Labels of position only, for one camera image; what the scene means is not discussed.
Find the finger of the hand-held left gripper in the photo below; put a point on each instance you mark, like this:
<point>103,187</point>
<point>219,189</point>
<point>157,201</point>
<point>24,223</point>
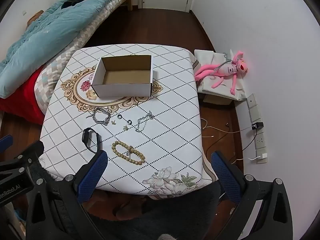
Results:
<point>33,151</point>
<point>5,143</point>

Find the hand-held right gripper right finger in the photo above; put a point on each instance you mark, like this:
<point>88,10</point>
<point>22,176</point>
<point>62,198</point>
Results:
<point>225,177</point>

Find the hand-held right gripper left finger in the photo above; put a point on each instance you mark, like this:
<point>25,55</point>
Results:
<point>92,177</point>

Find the black smart band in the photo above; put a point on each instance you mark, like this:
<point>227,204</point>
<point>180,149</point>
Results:
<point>86,135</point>

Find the white cardboard box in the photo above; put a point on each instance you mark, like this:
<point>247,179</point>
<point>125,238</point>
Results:
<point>120,90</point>

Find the white charger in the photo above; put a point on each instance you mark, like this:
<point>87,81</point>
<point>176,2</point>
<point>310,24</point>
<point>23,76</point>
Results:
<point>263,156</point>

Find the red blanket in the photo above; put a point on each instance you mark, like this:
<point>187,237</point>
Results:
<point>25,100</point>

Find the black charger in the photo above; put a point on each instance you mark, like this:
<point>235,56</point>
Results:
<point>257,125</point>

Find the dark fuzzy clothing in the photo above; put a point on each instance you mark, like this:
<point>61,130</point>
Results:
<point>175,220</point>

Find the checkered bed sheet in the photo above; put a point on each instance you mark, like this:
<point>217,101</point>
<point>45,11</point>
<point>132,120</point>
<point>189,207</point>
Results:
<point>50,75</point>

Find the brown cardboard box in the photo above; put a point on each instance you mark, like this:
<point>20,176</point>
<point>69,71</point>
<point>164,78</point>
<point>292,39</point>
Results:
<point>216,99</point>

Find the white diamond pattern tablecloth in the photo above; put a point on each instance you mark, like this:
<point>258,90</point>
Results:
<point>162,105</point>

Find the pink plush toy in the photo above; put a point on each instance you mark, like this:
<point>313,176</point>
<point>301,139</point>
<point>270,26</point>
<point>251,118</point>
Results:
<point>227,68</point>

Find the light blue duvet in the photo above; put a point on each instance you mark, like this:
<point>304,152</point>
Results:
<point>50,35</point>

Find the wooden bed leg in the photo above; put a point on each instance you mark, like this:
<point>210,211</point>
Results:
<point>130,2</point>

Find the white wall socket plate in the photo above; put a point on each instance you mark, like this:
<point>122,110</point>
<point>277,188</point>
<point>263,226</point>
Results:
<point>252,101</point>
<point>260,141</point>
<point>255,113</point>
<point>260,131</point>
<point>261,161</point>

